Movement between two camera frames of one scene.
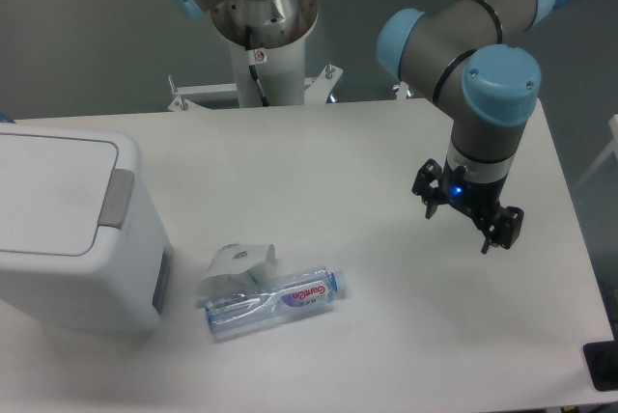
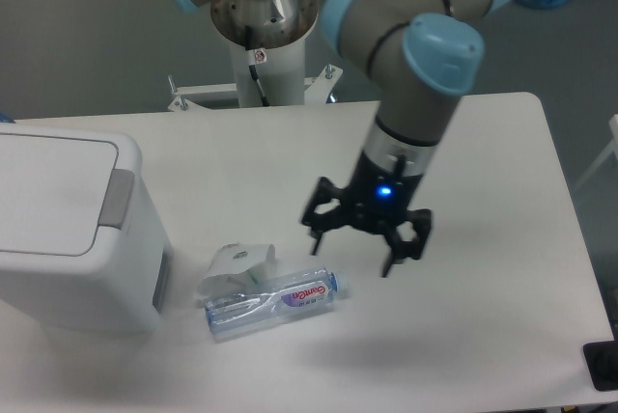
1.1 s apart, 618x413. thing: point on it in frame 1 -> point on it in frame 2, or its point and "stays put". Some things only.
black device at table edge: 602,361 stays put
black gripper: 477,200 -> 378,196
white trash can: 82,239 stays put
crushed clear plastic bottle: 274,300 stays put
